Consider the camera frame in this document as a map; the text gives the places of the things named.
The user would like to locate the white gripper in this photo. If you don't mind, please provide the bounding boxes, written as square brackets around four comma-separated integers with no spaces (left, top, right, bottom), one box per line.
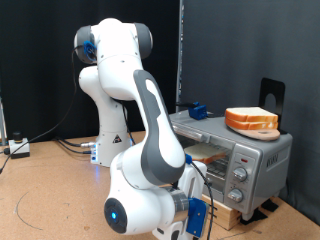
[151,163,209,240]

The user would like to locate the white bread slice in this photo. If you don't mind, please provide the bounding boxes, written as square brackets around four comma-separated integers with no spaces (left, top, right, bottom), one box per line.
[224,106,279,123]
[183,143,231,165]
[224,117,279,131]

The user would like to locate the glass oven door with handle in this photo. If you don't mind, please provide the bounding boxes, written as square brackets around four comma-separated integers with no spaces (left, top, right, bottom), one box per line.
[171,120,236,194]

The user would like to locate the silver oven knob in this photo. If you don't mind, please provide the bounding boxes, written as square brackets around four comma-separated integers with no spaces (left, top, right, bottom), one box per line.
[232,167,248,183]
[228,188,244,204]

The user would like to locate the silver toaster oven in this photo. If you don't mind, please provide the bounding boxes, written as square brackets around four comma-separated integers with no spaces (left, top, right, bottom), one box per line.
[168,109,294,221]

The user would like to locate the slotted wooden block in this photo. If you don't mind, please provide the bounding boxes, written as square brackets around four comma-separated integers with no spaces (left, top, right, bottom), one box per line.
[200,194,243,231]

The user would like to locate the black foam pad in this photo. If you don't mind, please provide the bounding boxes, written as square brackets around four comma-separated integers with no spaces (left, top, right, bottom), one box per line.
[239,208,269,226]
[261,198,280,213]

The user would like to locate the round wooden board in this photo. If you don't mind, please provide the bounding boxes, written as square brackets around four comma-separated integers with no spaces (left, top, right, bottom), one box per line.
[229,128,281,142]

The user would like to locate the black metal bookend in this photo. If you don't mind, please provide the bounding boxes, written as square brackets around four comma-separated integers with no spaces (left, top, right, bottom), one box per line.
[258,77,288,135]

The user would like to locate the vertical metal pole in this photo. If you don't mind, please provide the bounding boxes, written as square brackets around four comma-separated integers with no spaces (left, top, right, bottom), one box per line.
[175,0,185,113]

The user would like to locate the grey emergency stop box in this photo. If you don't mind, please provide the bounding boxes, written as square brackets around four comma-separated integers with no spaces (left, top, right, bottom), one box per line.
[8,131,31,159]

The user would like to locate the thin metal stand pole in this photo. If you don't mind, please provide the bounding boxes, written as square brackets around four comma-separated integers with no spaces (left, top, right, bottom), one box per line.
[0,96,8,146]

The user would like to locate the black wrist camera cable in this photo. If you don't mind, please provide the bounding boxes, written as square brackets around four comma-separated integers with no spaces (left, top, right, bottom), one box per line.
[121,101,216,240]

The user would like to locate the wire oven rack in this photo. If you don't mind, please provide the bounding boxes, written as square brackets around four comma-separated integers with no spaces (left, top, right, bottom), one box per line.
[205,155,232,180]

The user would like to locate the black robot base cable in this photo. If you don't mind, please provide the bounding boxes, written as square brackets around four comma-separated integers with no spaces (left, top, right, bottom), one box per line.
[53,135,98,149]
[57,139,93,155]

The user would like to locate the long black hanging cable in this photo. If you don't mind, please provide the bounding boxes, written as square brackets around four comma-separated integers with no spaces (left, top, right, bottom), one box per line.
[0,44,86,174]

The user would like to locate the blue cable clip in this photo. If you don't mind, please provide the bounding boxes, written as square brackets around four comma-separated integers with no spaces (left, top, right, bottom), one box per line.
[82,39,98,63]

